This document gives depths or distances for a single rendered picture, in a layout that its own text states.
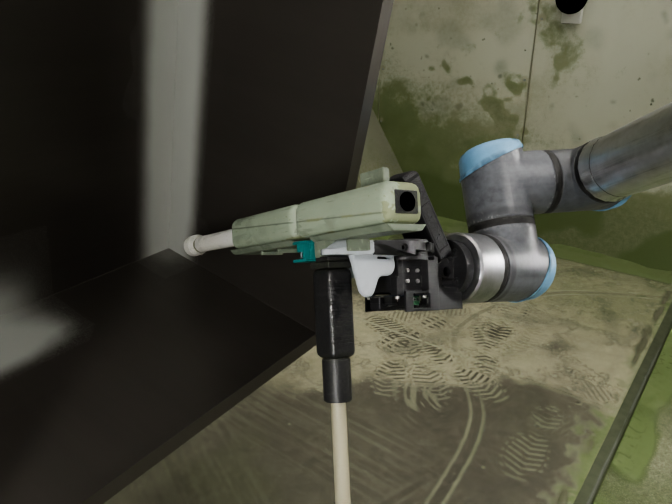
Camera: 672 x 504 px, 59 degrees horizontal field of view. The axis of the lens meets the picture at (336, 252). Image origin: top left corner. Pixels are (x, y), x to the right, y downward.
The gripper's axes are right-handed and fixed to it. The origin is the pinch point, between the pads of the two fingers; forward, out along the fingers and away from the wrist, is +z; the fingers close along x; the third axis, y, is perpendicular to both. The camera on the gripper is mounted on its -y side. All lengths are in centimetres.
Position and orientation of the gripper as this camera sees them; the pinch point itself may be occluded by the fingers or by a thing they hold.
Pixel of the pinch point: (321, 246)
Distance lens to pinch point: 62.9
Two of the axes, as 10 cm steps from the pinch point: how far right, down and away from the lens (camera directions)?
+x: -6.0, 0.8, 7.9
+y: 0.3, 10.0, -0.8
